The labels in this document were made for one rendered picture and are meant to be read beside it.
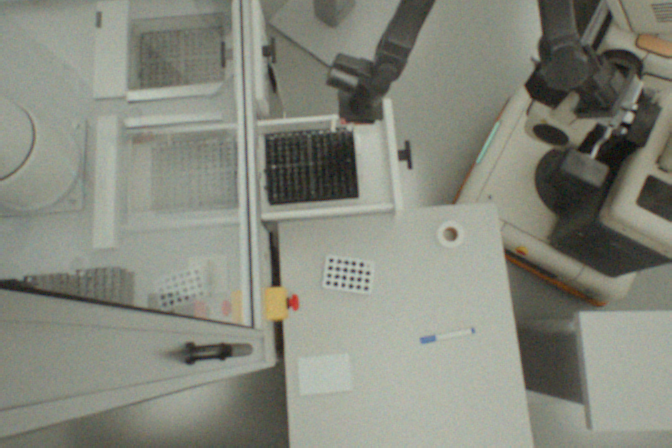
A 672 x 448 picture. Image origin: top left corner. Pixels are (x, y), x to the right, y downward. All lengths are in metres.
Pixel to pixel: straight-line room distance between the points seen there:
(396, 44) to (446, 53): 1.48
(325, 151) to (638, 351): 0.92
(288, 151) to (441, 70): 1.25
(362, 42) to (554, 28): 1.50
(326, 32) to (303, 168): 1.25
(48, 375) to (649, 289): 2.29
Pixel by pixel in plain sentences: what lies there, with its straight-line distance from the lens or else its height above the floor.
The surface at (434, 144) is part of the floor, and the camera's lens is 2.36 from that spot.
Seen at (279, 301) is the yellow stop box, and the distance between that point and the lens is 1.29.
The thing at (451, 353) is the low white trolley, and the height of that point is 0.76.
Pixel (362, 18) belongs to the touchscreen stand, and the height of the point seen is 0.04.
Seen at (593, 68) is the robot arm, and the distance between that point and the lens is 1.14.
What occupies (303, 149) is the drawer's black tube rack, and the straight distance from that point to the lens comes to 1.39.
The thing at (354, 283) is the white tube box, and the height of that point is 0.80.
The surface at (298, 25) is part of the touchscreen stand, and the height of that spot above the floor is 0.04.
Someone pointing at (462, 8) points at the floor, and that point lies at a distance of 2.67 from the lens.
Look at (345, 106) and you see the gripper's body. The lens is 1.22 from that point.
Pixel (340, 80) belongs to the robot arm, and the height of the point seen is 1.17.
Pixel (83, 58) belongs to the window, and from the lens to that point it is 0.52.
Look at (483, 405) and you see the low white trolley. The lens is 1.47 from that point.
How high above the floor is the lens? 2.18
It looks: 75 degrees down
